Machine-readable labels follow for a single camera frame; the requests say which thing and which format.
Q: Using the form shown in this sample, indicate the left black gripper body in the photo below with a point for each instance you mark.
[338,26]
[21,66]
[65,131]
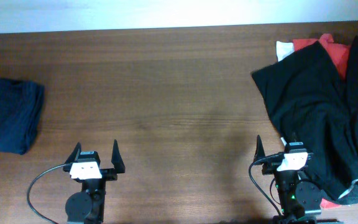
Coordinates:
[109,173]

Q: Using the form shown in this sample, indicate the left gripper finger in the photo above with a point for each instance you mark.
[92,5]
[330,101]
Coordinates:
[116,159]
[74,155]

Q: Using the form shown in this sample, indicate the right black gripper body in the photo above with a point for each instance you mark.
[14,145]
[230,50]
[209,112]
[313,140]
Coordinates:
[266,168]

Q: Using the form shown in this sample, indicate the black shorts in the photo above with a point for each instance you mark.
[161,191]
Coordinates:
[305,101]

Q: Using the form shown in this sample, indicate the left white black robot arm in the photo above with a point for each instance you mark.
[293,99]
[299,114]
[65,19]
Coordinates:
[87,205]

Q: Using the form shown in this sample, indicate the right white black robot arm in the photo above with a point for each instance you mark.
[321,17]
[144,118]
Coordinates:
[299,198]

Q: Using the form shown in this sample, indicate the folded navy blue garment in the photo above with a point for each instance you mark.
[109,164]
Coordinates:
[21,105]

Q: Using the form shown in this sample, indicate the white garment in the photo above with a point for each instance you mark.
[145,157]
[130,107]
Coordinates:
[284,49]

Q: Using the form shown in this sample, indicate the red garment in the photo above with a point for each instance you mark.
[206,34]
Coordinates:
[339,53]

